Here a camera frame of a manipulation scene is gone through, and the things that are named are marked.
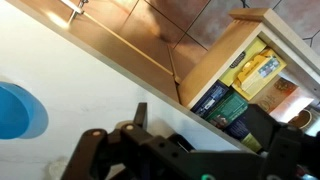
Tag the dark green tea box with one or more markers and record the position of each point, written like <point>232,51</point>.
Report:
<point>228,110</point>

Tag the pale yellow Celestial tea box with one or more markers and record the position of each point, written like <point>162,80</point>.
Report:
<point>246,55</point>

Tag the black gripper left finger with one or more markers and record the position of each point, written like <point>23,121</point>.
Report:
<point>100,150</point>

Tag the yellow tea box with photo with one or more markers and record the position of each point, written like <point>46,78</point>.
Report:
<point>256,75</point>

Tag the dark blue box green stripe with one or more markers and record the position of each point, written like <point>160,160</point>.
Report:
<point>240,130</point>

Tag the wooden base cabinet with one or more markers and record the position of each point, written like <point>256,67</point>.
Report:
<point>100,33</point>

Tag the light blue bowl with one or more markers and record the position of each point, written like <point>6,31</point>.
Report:
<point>16,111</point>

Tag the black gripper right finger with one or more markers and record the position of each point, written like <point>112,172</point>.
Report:
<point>290,153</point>

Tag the open wooden drawer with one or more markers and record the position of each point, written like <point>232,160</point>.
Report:
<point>213,63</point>

